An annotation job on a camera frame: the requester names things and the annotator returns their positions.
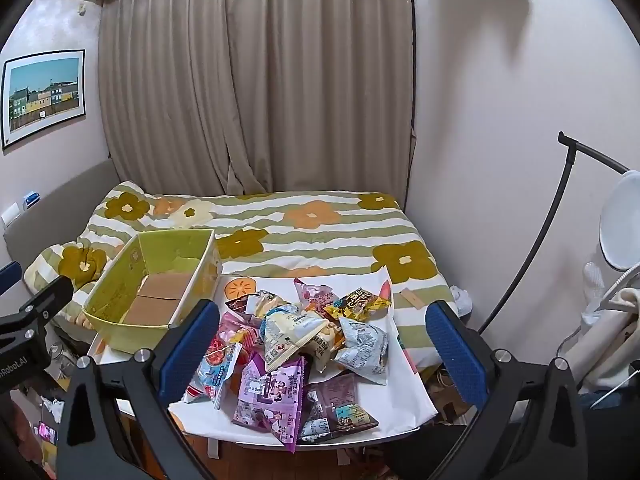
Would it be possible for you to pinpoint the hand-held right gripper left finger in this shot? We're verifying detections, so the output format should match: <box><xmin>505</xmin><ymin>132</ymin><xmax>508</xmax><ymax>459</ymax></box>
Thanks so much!
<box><xmin>56</xmin><ymin>299</ymin><xmax>221</xmax><ymax>480</ymax></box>

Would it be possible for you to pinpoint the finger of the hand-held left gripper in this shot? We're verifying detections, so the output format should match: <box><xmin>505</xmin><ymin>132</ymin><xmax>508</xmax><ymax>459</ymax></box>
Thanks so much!
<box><xmin>0</xmin><ymin>276</ymin><xmax>75</xmax><ymax>335</ymax></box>
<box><xmin>0</xmin><ymin>261</ymin><xmax>23</xmax><ymax>303</ymax></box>

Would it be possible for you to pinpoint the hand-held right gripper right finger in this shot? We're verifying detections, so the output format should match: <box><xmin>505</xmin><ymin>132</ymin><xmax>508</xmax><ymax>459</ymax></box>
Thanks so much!
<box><xmin>425</xmin><ymin>301</ymin><xmax>590</xmax><ymax>480</ymax></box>

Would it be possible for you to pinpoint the green cardboard box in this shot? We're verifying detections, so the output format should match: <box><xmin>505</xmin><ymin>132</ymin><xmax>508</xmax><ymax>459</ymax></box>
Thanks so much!
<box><xmin>81</xmin><ymin>228</ymin><xmax>222</xmax><ymax>354</ymax></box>

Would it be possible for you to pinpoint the cream bread snack packet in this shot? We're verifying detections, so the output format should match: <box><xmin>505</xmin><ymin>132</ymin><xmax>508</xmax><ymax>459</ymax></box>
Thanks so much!
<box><xmin>262</xmin><ymin>310</ymin><xmax>346</xmax><ymax>373</ymax></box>

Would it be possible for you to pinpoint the light blue and red snack packet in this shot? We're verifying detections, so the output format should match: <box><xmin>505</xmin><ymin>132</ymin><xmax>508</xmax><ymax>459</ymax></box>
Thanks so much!
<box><xmin>182</xmin><ymin>337</ymin><xmax>243</xmax><ymax>410</ymax></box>

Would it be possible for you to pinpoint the striped floral pillow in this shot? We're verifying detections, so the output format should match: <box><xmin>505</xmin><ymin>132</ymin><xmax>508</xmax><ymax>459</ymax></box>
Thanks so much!
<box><xmin>22</xmin><ymin>240</ymin><xmax>126</xmax><ymax>293</ymax></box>

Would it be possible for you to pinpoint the pink striped snack packet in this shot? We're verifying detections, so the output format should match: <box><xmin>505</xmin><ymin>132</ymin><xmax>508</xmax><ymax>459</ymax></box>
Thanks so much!
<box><xmin>216</xmin><ymin>311</ymin><xmax>266</xmax><ymax>361</ymax></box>

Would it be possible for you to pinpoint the white plastic bag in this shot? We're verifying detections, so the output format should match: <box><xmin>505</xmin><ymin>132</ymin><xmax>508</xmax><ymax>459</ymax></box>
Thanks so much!
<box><xmin>450</xmin><ymin>285</ymin><xmax>473</xmax><ymax>316</ymax></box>

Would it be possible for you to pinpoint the white cloth with persimmon print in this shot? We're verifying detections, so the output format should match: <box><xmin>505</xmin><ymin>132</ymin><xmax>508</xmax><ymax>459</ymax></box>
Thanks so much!
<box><xmin>89</xmin><ymin>266</ymin><xmax>441</xmax><ymax>448</ymax></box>

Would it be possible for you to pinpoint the white and yellow snack packet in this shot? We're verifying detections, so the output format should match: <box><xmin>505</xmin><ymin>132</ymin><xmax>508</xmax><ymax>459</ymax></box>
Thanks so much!
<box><xmin>226</xmin><ymin>289</ymin><xmax>296</xmax><ymax>320</ymax></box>

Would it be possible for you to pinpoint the pale blue snack packet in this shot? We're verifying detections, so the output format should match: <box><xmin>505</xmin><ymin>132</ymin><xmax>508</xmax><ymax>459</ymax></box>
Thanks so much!
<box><xmin>332</xmin><ymin>316</ymin><xmax>390</xmax><ymax>386</ymax></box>

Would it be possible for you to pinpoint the grey headboard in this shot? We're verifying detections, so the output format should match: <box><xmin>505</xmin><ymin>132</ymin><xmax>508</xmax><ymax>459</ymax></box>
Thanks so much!
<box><xmin>2</xmin><ymin>160</ymin><xmax>121</xmax><ymax>271</ymax></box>

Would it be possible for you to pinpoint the white table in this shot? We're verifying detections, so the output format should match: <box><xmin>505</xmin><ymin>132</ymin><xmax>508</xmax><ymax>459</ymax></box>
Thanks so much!
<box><xmin>115</xmin><ymin>395</ymin><xmax>426</xmax><ymax>461</ymax></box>

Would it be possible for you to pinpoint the black and gold snack packet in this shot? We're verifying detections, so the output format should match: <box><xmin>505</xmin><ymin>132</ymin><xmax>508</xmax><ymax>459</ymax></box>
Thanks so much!
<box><xmin>324</xmin><ymin>287</ymin><xmax>392</xmax><ymax>322</ymax></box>

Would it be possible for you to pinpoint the dark purple snack packet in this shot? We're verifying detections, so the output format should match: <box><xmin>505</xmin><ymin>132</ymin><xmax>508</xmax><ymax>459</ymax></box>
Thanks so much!
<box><xmin>297</xmin><ymin>372</ymin><xmax>379</xmax><ymax>445</ymax></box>

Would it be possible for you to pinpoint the pink strawberry snack packet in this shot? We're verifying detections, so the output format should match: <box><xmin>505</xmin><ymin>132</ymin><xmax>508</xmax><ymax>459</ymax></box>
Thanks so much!
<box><xmin>292</xmin><ymin>277</ymin><xmax>337</xmax><ymax>313</ymax></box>

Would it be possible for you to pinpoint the cream clothing pile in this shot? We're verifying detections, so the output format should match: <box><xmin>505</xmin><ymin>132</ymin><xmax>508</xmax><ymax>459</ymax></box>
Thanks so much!
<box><xmin>575</xmin><ymin>260</ymin><xmax>640</xmax><ymax>391</ymax></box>

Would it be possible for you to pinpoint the framed picture of houses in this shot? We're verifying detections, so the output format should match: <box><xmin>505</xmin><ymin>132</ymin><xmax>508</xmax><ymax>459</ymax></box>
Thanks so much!
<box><xmin>1</xmin><ymin>49</ymin><xmax>86</xmax><ymax>152</ymax></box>

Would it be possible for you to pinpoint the black lamp stand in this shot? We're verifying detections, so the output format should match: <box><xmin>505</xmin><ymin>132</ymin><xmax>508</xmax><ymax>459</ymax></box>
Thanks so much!
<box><xmin>477</xmin><ymin>131</ymin><xmax>632</xmax><ymax>336</ymax></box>

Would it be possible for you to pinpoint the white round lamp head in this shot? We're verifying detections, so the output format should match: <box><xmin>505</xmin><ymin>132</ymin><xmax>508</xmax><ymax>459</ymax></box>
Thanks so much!
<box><xmin>598</xmin><ymin>170</ymin><xmax>640</xmax><ymax>272</ymax></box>

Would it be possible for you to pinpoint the beige curtain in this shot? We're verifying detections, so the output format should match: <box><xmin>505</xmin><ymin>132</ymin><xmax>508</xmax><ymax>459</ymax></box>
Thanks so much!
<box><xmin>97</xmin><ymin>0</ymin><xmax>416</xmax><ymax>196</ymax></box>

